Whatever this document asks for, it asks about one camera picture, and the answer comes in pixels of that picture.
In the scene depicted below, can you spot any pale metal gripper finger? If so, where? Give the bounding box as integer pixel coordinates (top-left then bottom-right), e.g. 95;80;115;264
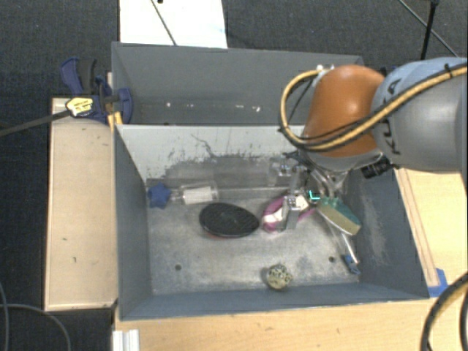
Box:
282;194;309;231
270;158;297;178

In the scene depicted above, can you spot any green and yellow sponge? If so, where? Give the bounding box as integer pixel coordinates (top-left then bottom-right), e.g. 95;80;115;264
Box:
315;197;363;237

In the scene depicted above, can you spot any black round disc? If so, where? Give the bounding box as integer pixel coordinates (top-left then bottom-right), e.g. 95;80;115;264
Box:
198;202;261;240

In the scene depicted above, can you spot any speckled yellow-grey ball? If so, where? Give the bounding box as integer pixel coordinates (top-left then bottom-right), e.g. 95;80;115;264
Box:
263;263;294;291

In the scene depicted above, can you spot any clear tube with blue tip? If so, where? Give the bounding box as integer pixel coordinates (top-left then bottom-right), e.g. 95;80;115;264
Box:
328;224;361;274

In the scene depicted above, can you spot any grey metal bin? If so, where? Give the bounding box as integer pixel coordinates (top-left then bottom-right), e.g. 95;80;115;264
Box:
110;41;431;322

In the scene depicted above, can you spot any clear glass bottle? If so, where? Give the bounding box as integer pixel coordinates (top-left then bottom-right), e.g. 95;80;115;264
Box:
169;182;220;206

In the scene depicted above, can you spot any blue star-shaped toy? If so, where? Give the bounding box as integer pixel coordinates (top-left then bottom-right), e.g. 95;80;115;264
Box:
147;181;173;209

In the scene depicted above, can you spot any pale wood flat board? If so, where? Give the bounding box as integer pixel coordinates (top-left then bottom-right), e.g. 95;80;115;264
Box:
43;97;120;312

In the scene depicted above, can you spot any pink and white ring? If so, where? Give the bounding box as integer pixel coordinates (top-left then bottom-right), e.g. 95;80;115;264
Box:
260;195;316;234

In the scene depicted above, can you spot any black cylinder on white bracket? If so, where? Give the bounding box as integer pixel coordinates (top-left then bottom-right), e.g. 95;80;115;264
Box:
361;156;393;179

